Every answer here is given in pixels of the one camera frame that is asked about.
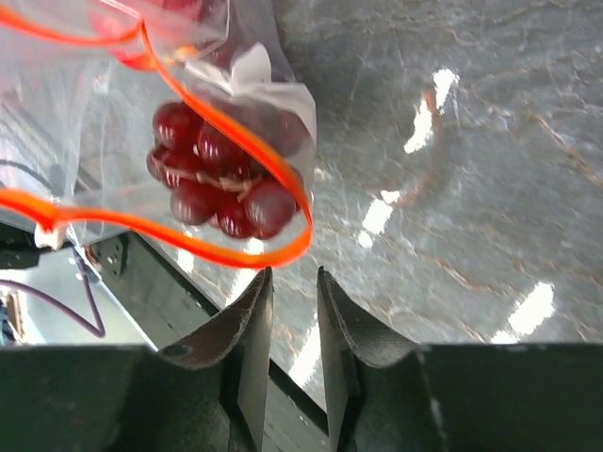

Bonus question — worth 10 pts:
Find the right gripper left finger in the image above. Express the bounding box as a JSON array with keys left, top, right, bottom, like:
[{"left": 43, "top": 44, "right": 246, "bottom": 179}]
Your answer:
[{"left": 1, "top": 268, "right": 273, "bottom": 451}]

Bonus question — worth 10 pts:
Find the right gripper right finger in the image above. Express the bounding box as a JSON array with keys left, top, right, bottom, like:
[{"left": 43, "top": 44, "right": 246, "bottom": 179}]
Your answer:
[{"left": 317, "top": 269, "right": 602, "bottom": 451}]

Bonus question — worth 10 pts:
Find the dark red grape bunch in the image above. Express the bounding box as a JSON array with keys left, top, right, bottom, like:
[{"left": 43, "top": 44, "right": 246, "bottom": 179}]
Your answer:
[{"left": 146, "top": 102, "right": 301, "bottom": 240}]

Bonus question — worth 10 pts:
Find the clear orange zip top bag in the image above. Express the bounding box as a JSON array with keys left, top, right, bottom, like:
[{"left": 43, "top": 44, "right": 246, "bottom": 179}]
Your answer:
[{"left": 1, "top": 1, "right": 317, "bottom": 268}]

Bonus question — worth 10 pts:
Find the red apple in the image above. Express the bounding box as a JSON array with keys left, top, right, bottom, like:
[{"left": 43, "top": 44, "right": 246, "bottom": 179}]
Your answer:
[{"left": 88, "top": 1, "right": 229, "bottom": 66}]

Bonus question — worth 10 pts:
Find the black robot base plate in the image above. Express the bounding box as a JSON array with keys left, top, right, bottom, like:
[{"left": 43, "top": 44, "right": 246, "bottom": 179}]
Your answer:
[{"left": 0, "top": 220, "right": 331, "bottom": 452}]

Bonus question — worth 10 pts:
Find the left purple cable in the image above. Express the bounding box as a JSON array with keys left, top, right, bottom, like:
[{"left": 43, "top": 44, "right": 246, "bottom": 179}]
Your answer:
[{"left": 0, "top": 272, "right": 107, "bottom": 339}]

